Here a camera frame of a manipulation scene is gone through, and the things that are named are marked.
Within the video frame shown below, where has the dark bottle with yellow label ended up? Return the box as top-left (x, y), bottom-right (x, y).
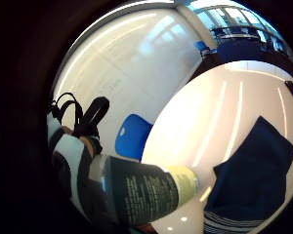
top-left (88, 153), bottom-right (200, 228)

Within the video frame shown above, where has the blue plastic chair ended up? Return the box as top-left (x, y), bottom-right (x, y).
top-left (193, 39), bottom-right (218, 59)
top-left (114, 113), bottom-right (154, 162)

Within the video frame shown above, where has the dark blue folded cloth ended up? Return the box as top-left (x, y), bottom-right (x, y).
top-left (204, 115), bottom-right (293, 222)

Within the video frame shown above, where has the dark blue partition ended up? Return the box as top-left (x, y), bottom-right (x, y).
top-left (211, 27), bottom-right (286, 64)

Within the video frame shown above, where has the striped white and dark cloth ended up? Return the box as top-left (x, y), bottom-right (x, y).
top-left (203, 210), bottom-right (267, 234)

